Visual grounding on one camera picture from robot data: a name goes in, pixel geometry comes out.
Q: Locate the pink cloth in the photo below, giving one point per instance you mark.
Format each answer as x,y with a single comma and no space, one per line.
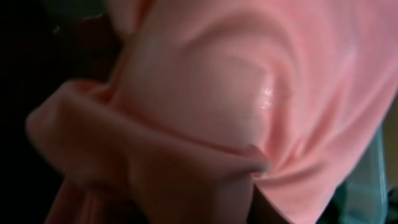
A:
219,108

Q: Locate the clear plastic storage bin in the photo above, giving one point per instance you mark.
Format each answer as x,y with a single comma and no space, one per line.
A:
366,187

